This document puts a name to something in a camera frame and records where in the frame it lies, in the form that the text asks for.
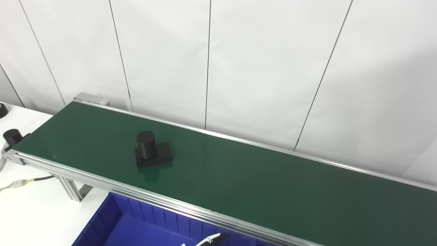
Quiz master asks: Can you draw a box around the grey conveyor end housing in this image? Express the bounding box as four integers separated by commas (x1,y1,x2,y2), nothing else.
73,92,110,107

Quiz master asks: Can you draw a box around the black cylinder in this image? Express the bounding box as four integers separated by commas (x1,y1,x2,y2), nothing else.
135,131,173,168

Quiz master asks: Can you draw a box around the green conveyor belt aluminium frame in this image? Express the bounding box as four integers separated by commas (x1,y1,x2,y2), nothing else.
3,97,437,246

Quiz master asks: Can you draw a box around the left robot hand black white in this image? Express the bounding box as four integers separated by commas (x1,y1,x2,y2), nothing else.
196,233,229,246

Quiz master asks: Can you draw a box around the black cable with white connector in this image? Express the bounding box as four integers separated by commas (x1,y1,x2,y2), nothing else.
0,175,55,192

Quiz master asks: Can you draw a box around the black cylinder part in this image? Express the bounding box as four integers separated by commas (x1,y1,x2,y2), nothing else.
3,128,31,153

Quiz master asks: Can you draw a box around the blue plastic bin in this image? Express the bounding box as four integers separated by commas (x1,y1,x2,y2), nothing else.
72,192,273,246

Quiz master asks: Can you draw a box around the aluminium conveyor leg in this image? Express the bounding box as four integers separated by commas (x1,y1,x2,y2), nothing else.
56,175,93,203

